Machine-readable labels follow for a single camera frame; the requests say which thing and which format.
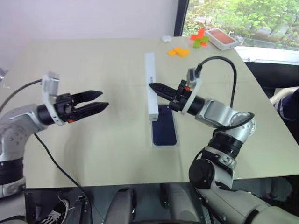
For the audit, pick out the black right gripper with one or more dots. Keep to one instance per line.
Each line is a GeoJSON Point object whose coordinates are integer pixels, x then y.
{"type": "Point", "coordinates": [182, 100]}

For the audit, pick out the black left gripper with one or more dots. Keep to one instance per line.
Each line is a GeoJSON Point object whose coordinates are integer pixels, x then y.
{"type": "Point", "coordinates": [65, 107]}

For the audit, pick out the long white box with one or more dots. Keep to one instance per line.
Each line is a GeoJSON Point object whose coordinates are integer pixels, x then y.
{"type": "Point", "coordinates": [149, 67]}

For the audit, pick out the dark blue smartphone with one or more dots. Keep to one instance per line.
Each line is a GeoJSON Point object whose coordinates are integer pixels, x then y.
{"type": "Point", "coordinates": [164, 133]}

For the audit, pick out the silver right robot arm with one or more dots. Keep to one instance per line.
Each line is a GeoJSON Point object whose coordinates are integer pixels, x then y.
{"type": "Point", "coordinates": [217, 112]}

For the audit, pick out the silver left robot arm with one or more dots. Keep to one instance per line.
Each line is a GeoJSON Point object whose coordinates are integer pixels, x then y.
{"type": "Point", "coordinates": [16, 126]}

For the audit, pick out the orange box with white rim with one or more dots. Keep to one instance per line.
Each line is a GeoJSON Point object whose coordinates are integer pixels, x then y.
{"type": "Point", "coordinates": [223, 39]}

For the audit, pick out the yellow building block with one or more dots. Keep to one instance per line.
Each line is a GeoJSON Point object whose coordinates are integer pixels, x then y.
{"type": "Point", "coordinates": [183, 53]}
{"type": "Point", "coordinates": [172, 52]}

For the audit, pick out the white earbuds case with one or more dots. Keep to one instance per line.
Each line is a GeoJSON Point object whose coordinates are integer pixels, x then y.
{"type": "Point", "coordinates": [166, 38]}

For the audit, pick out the green building block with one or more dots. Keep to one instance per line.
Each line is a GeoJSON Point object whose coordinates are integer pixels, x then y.
{"type": "Point", "coordinates": [198, 43]}

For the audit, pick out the small red building block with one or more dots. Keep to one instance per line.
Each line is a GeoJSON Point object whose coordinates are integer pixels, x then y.
{"type": "Point", "coordinates": [204, 44]}

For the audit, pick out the orange building block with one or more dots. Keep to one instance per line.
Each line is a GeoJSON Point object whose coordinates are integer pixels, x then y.
{"type": "Point", "coordinates": [197, 34]}

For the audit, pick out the grey rounded leg shell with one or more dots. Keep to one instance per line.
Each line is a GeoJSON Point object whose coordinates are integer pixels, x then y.
{"type": "Point", "coordinates": [177, 205]}
{"type": "Point", "coordinates": [121, 205]}

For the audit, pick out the white window sill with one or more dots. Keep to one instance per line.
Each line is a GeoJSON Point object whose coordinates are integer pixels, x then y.
{"type": "Point", "coordinates": [268, 54]}

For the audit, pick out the black metal strut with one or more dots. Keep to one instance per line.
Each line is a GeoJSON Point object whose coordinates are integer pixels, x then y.
{"type": "Point", "coordinates": [80, 212]}

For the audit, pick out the beige rounded chair rim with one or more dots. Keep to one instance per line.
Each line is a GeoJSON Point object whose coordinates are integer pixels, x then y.
{"type": "Point", "coordinates": [276, 95]}

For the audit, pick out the black and white sneaker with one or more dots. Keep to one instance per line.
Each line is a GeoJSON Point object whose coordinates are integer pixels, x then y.
{"type": "Point", "coordinates": [53, 214]}

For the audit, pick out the navy striped garment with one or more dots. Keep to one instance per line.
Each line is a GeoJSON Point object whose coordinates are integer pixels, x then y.
{"type": "Point", "coordinates": [289, 107]}

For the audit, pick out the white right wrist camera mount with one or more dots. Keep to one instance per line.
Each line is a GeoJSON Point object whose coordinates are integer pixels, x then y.
{"type": "Point", "coordinates": [193, 77]}

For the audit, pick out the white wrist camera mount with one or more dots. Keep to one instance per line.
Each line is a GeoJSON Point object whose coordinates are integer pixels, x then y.
{"type": "Point", "coordinates": [193, 77]}
{"type": "Point", "coordinates": [50, 86]}

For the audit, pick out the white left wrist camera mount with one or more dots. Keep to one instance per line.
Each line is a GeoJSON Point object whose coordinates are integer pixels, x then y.
{"type": "Point", "coordinates": [50, 86]}

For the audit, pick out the dark window frame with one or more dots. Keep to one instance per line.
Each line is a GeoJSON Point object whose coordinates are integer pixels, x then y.
{"type": "Point", "coordinates": [181, 16]}

